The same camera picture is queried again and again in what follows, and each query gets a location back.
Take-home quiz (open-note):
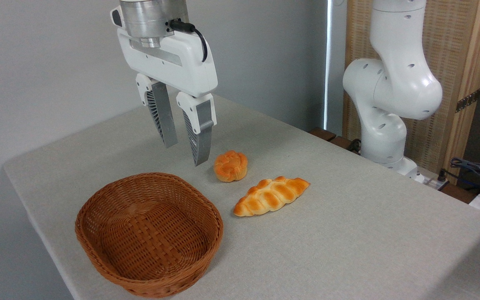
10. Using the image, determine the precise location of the round knotted bread roll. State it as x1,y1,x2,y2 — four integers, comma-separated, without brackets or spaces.
214,150,249,183

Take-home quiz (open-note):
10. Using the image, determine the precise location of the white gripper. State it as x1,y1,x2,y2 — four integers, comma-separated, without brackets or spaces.
110,6,219,167

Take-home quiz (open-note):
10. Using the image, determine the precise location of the brown woven wicker basket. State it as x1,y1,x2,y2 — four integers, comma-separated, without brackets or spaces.
75,172,224,298

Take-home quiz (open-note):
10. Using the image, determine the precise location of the grey tablecloth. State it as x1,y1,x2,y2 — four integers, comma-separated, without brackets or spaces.
3,88,480,300

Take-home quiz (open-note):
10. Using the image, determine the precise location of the long braided bread loaf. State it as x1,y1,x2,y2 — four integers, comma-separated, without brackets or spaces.
233,176,310,218

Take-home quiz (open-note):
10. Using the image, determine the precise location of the black screen hinge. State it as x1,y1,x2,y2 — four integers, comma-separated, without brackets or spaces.
455,88,480,113

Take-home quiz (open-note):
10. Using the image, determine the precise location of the grey cable bundle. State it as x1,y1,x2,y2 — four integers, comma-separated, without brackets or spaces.
450,157,480,193

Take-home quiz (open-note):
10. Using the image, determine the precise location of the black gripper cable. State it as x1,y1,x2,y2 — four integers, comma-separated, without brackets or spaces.
169,19,209,63

